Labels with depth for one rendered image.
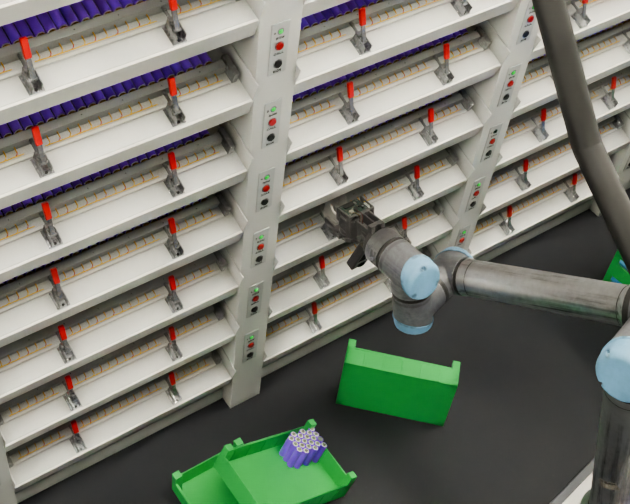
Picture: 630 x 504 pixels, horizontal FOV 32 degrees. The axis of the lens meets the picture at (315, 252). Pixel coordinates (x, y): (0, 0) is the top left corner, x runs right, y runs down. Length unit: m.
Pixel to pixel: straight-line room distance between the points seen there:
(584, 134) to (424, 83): 1.63
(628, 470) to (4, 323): 1.30
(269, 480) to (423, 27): 1.19
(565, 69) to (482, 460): 2.21
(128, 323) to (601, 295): 1.02
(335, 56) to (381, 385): 1.03
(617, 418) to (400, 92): 0.84
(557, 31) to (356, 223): 1.66
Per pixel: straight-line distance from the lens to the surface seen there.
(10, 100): 1.85
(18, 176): 1.99
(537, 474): 3.05
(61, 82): 1.88
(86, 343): 2.46
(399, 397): 2.97
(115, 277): 2.32
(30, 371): 2.44
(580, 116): 0.90
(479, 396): 3.13
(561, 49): 0.89
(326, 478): 2.91
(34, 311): 2.28
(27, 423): 2.59
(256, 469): 2.83
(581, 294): 2.34
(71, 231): 2.15
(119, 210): 2.18
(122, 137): 2.05
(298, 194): 2.49
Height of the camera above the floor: 2.56
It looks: 50 degrees down
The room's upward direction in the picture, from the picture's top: 9 degrees clockwise
